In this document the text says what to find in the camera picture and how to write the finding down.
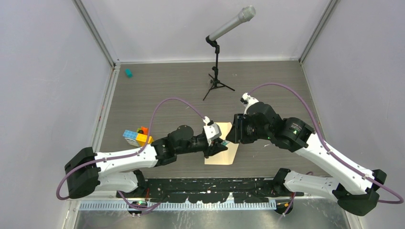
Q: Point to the black tripod microphone stand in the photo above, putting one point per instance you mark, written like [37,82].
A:
[215,82]

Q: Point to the teal small block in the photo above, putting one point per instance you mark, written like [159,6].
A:
[128,73]

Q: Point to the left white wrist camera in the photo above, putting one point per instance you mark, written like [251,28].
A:
[211,129]

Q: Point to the silver microphone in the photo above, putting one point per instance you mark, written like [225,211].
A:
[245,15]

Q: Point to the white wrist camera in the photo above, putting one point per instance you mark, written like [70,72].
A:
[250,101]
[211,129]

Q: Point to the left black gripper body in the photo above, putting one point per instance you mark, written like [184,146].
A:
[208,151]

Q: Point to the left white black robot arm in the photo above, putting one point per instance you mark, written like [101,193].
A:
[90,171]

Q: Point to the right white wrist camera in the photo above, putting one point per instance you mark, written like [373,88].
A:
[250,101]

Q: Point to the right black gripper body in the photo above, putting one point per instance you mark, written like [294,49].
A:
[245,131]

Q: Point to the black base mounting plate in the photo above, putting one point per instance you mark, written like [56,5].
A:
[208,190]

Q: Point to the colourful toy brick structure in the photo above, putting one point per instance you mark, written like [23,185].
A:
[138,138]

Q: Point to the white slotted cable duct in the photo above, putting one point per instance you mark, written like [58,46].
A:
[118,205]

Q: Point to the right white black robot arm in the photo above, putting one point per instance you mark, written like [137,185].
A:
[351,191]

